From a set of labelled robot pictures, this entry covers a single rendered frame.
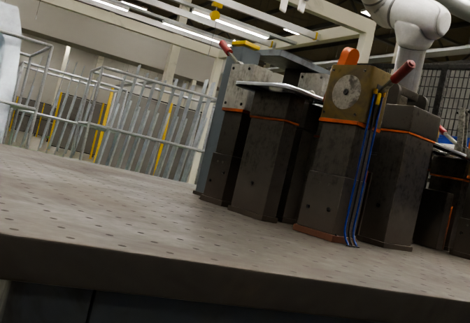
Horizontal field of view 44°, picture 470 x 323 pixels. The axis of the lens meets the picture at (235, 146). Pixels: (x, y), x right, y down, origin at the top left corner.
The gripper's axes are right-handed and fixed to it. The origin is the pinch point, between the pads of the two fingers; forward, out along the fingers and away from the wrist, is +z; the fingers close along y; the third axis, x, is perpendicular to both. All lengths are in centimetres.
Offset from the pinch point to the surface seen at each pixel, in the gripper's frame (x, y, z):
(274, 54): -7.5, 2.7, 18.6
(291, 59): -3.5, 6.2, 18.7
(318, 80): -6.7, 18.7, 24.7
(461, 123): 73, 36, 18
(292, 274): -90, 69, 63
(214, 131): -17.1, -4.8, 45.1
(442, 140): 116, 18, 20
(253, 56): -13.9, 0.2, 21.4
